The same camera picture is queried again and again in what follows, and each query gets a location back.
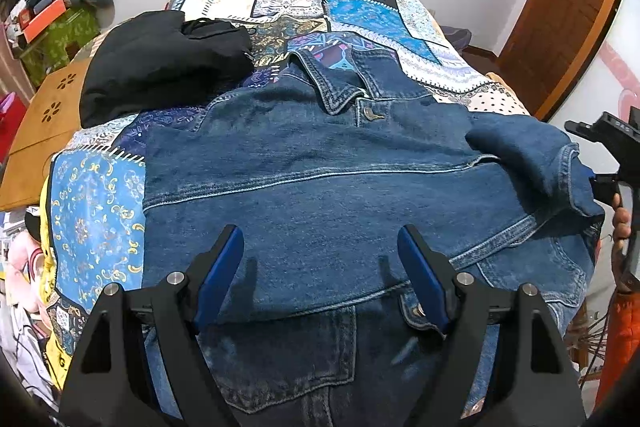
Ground blue patchwork blanket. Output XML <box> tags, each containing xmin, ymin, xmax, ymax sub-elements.
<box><xmin>45</xmin><ymin>0</ymin><xmax>533</xmax><ymax>358</ymax></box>

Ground wooden board with flower cut-outs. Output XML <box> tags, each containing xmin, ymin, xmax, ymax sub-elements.
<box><xmin>0</xmin><ymin>56</ymin><xmax>103</xmax><ymax>212</ymax></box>

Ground brown wooden door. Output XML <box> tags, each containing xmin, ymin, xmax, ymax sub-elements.
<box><xmin>497</xmin><ymin>0</ymin><xmax>629</xmax><ymax>124</ymax></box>

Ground blue denim jacket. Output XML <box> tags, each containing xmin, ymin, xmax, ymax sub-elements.
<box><xmin>141</xmin><ymin>47</ymin><xmax>608</xmax><ymax>413</ymax></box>

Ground person's right hand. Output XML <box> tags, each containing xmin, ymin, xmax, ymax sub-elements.
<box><xmin>612</xmin><ymin>193</ymin><xmax>635</xmax><ymax>244</ymax></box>

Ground black garment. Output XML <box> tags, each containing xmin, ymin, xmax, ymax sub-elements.
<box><xmin>79</xmin><ymin>9</ymin><xmax>257</xmax><ymax>128</ymax></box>

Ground orange box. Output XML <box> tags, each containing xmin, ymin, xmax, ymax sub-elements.
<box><xmin>21</xmin><ymin>0</ymin><xmax>67</xmax><ymax>44</ymax></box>

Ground green box with clutter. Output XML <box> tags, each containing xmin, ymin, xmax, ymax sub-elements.
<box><xmin>19</xmin><ymin>6</ymin><xmax>102</xmax><ymax>88</ymax></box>

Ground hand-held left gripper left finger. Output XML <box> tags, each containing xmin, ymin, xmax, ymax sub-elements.
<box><xmin>59</xmin><ymin>224</ymin><xmax>246</xmax><ymax>427</ymax></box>

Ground dark denim pants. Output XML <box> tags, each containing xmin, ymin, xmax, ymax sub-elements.
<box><xmin>145</xmin><ymin>302</ymin><xmax>501</xmax><ymax>427</ymax></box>

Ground red bag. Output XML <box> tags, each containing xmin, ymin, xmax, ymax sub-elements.
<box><xmin>0</xmin><ymin>91</ymin><xmax>30</xmax><ymax>160</ymax></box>

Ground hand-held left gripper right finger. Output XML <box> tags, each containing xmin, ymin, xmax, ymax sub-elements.
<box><xmin>396</xmin><ymin>224</ymin><xmax>589</xmax><ymax>427</ymax></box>

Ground yellow cloth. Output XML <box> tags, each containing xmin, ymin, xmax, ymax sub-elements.
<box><xmin>39</xmin><ymin>172</ymin><xmax>73</xmax><ymax>390</ymax></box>

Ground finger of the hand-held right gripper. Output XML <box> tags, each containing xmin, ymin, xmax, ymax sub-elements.
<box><xmin>589</xmin><ymin>174</ymin><xmax>622</xmax><ymax>209</ymax></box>
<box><xmin>564</xmin><ymin>120</ymin><xmax>598</xmax><ymax>138</ymax></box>

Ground pink plush toy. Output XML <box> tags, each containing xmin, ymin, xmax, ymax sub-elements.
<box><xmin>4</xmin><ymin>229</ymin><xmax>47</xmax><ymax>314</ymax></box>

